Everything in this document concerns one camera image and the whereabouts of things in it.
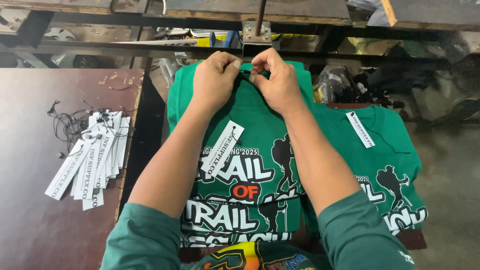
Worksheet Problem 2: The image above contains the yellow sheet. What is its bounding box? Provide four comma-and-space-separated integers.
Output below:
196, 33, 316, 48

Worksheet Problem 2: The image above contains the white plastic basket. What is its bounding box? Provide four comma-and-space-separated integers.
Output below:
157, 27, 230, 38

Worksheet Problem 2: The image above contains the black metal frame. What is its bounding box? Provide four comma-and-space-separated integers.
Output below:
0, 10, 480, 70

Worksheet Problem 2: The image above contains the person's right hand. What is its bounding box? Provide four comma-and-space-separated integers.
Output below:
248, 47, 309, 117

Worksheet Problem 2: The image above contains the green printed t-shirt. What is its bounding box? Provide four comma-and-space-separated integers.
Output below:
302, 104, 429, 236
167, 60, 316, 206
180, 230, 295, 248
180, 197, 303, 235

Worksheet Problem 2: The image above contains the grey metal bracket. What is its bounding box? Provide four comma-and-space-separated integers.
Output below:
242, 20, 273, 58

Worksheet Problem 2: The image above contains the pile of white hang tags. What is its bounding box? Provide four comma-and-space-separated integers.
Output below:
44, 99, 138, 211

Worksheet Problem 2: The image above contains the person's left hand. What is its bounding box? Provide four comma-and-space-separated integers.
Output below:
190, 50, 244, 114

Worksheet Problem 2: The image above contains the blue clamp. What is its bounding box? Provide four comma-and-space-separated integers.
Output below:
209, 31, 239, 49

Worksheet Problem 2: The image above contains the black round wheel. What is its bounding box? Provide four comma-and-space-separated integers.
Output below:
73, 55, 100, 69

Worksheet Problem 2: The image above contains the white hang tag black string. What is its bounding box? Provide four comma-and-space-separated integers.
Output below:
345, 111, 412, 155
200, 68, 253, 179

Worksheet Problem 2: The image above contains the rusty metal rod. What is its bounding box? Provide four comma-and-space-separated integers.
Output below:
254, 0, 267, 37

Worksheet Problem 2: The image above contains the clear plastic bag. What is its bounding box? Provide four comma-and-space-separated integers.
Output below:
159, 58, 181, 90

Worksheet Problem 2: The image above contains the loose black string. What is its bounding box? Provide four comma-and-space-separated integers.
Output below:
108, 83, 144, 92

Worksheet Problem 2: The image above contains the person's colourful printed shirt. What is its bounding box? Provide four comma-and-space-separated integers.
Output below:
180, 241, 333, 270

